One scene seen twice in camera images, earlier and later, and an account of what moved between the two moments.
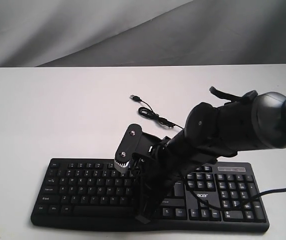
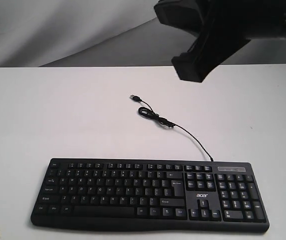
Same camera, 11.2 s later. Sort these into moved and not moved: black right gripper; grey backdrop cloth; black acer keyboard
Moved: black right gripper
Not moved: black acer keyboard; grey backdrop cloth
